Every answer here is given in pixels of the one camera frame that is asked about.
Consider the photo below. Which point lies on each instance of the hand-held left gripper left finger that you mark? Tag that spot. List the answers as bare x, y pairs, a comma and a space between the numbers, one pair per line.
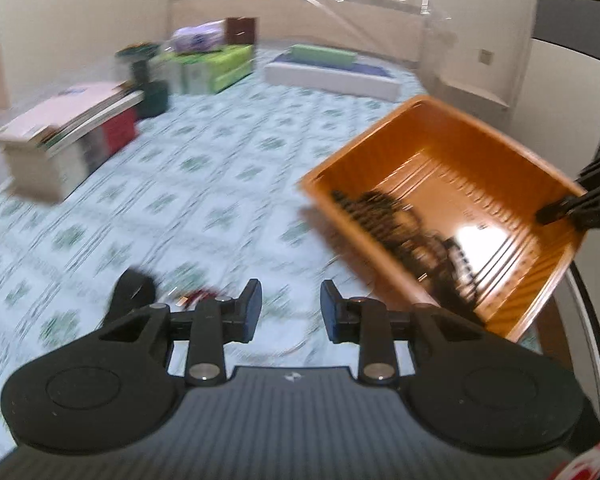
252, 311

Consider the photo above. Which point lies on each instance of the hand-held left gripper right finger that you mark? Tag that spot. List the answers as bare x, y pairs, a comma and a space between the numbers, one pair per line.
330, 311

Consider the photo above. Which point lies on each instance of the orange plastic tray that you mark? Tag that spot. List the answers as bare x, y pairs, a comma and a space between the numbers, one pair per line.
480, 170

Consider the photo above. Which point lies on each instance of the black smart band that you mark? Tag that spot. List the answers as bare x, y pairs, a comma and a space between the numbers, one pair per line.
135, 285

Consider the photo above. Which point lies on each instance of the floral bedsheet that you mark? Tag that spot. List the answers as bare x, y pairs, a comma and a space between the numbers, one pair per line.
180, 185

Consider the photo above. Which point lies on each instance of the boxed book set red spine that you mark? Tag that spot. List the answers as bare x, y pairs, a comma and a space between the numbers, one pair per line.
80, 160

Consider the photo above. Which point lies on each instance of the long white box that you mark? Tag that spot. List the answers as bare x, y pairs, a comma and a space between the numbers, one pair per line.
330, 81

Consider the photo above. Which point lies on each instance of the flat purple box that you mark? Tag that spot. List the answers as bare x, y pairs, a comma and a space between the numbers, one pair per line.
377, 71

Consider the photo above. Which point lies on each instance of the thin book dark spine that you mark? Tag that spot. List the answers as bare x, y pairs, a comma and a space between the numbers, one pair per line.
105, 117

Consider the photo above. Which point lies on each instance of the glass jar dark green base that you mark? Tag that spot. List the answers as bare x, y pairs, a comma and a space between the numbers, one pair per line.
147, 87

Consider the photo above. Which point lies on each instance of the long green box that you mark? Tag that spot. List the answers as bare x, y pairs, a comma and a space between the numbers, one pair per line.
325, 56

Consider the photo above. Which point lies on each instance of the red white patterned clothing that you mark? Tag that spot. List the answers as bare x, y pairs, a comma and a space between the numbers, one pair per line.
587, 465

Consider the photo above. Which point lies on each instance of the beige flat book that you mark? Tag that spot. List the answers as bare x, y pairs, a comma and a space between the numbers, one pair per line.
60, 112

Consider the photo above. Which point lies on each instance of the purple tissue pack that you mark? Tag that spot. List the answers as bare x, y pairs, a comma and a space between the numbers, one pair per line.
200, 37

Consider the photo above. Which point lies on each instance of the brown box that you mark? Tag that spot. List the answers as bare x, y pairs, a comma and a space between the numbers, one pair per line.
241, 30

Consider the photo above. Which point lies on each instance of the plastic wrapped headboard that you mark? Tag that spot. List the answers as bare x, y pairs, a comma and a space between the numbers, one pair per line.
305, 5

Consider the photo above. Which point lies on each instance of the wall socket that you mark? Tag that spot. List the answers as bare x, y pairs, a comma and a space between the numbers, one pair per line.
487, 56

